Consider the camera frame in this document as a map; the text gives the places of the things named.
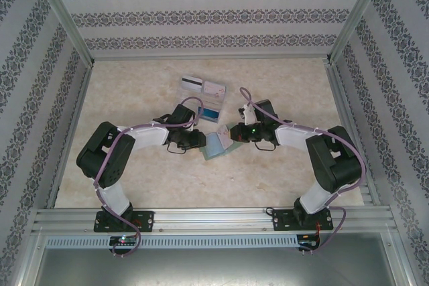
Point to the right controller board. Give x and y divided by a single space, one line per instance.
306 242

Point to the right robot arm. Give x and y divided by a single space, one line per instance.
338 165

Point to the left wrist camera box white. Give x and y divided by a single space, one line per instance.
191 128

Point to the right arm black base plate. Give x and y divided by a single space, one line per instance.
279 220

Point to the aluminium frame post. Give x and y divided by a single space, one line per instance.
60 8
360 8

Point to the white card with magnetic stripe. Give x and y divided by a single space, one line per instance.
191 84

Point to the single pink floral card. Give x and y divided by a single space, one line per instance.
224 136

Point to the controller board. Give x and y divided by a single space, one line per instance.
124 239
306 242

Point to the right aluminium side rail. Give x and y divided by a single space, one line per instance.
346 115

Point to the pink floral card stack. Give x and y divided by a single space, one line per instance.
215 90

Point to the left aluminium side rail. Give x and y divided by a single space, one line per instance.
76 115

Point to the green card holder wallet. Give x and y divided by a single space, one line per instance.
214 148

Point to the left controller board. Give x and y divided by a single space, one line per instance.
124 239

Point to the grey metal sheet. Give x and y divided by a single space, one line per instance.
214 269

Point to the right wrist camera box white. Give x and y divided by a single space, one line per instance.
247 113

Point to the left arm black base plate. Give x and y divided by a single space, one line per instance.
147 220

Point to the aluminium side rail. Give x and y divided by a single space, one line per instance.
346 115
76 115

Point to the blue card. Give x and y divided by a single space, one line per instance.
209 114

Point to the aluminium mounting rail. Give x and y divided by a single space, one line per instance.
214 219

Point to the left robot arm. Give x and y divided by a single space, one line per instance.
100 155

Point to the clear acrylic card organizer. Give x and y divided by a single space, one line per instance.
209 102

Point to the right aluminium frame post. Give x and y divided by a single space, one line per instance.
360 8

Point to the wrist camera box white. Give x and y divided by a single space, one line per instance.
247 113
191 128

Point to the left aluminium frame post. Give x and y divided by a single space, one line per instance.
60 8

